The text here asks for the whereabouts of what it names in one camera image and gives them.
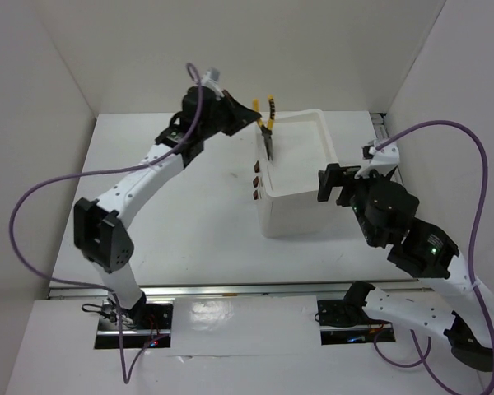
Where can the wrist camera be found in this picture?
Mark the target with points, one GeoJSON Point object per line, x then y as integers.
{"type": "Point", "coordinates": [211, 79]}
{"type": "Point", "coordinates": [383, 160]}

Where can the white drawer cabinet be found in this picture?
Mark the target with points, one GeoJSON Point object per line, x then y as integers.
{"type": "Point", "coordinates": [302, 147]}

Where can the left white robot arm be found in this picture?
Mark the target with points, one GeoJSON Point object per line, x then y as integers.
{"type": "Point", "coordinates": [100, 226]}

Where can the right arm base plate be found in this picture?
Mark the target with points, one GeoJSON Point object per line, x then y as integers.
{"type": "Point", "coordinates": [343, 324]}

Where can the white bottom drawer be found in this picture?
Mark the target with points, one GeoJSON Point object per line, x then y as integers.
{"type": "Point", "coordinates": [258, 195]}

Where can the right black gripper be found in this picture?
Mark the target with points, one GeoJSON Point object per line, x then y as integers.
{"type": "Point", "coordinates": [334, 174]}

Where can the aluminium side rail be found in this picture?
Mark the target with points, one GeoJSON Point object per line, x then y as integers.
{"type": "Point", "coordinates": [382, 134]}

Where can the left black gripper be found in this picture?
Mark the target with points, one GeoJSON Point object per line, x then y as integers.
{"type": "Point", "coordinates": [240, 115]}

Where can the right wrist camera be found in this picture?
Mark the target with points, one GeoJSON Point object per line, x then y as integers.
{"type": "Point", "coordinates": [383, 160]}

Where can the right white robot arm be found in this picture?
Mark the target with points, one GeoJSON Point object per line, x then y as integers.
{"type": "Point", "coordinates": [430, 256]}

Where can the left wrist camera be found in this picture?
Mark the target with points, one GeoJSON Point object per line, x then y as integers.
{"type": "Point", "coordinates": [211, 79]}

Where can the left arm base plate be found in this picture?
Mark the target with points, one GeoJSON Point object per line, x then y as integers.
{"type": "Point", "coordinates": [153, 327]}

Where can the yellow handled pliers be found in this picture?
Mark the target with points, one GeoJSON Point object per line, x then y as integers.
{"type": "Point", "coordinates": [266, 129]}

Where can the aluminium front rail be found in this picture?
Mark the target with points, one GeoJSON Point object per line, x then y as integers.
{"type": "Point", "coordinates": [313, 288]}

